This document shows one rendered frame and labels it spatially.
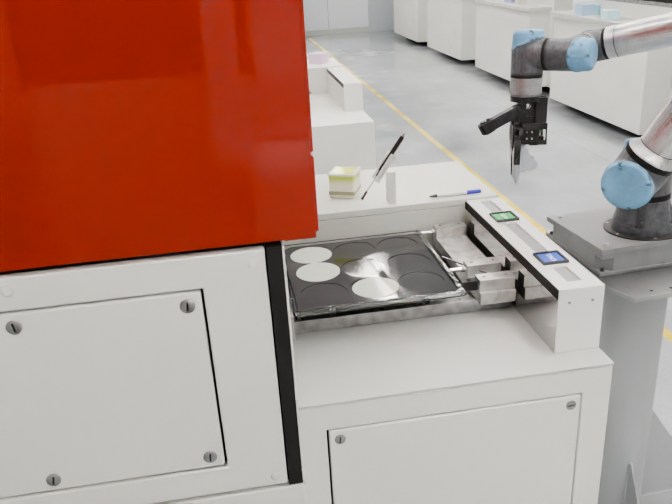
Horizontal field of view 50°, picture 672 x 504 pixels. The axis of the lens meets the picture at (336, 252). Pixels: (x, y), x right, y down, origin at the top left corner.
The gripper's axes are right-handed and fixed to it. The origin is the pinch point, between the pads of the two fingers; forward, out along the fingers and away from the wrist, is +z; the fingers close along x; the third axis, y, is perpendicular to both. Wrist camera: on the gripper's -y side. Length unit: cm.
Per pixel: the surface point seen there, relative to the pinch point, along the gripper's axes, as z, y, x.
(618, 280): 21.9, 23.6, -15.5
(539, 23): -16, 105, 621
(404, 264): 15.1, -27.0, -23.3
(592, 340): 22, 11, -47
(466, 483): 49, -14, -58
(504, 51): 15, 78, 685
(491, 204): 7.4, -5.0, 0.6
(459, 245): 15.7, -13.4, -7.6
